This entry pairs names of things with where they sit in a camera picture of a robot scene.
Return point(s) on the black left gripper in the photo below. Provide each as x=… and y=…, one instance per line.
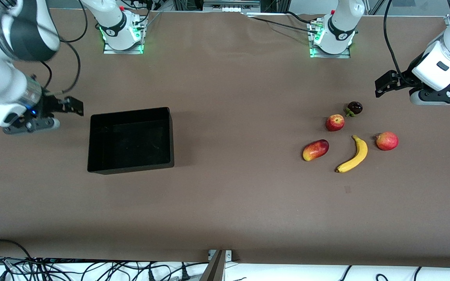
x=406, y=77

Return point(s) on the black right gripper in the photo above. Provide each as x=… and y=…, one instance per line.
x=50, y=104

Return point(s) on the black rectangular plastic box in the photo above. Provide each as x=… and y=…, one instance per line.
x=131, y=140

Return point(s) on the small red apple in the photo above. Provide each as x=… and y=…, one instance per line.
x=334, y=123

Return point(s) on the yellow banana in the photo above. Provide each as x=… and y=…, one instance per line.
x=359, y=154

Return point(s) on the dark purple mangosteen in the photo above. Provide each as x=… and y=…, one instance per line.
x=355, y=107

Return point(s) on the round red fruit with nub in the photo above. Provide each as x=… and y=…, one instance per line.
x=387, y=141

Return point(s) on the red yellow mango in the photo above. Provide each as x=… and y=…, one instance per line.
x=315, y=150

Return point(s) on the white power strip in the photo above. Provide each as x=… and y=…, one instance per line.
x=229, y=8

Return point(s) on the aluminium profile post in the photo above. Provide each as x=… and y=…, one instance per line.
x=215, y=269

